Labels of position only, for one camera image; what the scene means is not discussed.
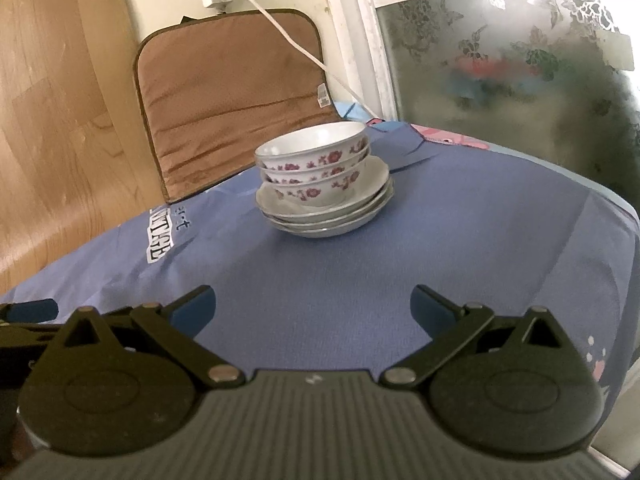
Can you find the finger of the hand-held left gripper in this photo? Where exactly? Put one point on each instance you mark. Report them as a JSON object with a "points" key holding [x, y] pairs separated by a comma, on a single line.
{"points": [[30, 310]]}

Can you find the brown seat cushion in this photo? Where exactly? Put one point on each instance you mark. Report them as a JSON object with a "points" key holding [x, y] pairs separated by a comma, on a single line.
{"points": [[220, 105]]}

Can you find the frosted floral glass door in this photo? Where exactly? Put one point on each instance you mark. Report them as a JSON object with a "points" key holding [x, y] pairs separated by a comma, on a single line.
{"points": [[500, 60]]}

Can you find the wood pattern sheet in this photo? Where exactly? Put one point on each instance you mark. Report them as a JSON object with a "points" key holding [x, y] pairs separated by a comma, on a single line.
{"points": [[60, 120]]}

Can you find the white floral bowl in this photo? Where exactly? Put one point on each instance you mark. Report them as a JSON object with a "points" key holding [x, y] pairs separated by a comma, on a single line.
{"points": [[310, 142], [320, 174], [320, 192]]}

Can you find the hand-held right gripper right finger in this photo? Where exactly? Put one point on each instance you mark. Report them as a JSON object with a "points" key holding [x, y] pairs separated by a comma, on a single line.
{"points": [[432, 310]]}

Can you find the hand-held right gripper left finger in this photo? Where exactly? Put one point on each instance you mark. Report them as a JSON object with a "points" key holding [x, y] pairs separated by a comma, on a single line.
{"points": [[194, 312]]}

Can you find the white shallow plate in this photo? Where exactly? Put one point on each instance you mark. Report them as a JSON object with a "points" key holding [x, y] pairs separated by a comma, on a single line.
{"points": [[372, 182], [382, 202], [345, 231]]}

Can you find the blue printed cloth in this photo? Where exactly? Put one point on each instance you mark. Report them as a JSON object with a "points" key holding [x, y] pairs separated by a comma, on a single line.
{"points": [[320, 260]]}

